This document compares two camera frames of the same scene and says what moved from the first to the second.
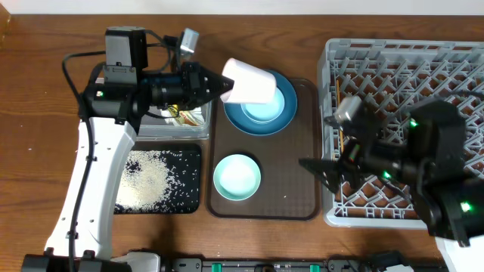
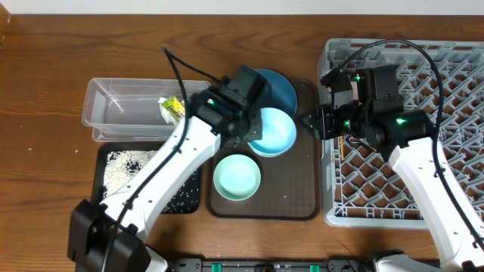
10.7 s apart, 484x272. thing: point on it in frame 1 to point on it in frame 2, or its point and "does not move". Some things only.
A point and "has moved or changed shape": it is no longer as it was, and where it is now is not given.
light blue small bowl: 264,112 has moved or changed shape
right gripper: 351,161 to 323,116
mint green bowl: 237,177 does not move
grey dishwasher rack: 390,76 does not move
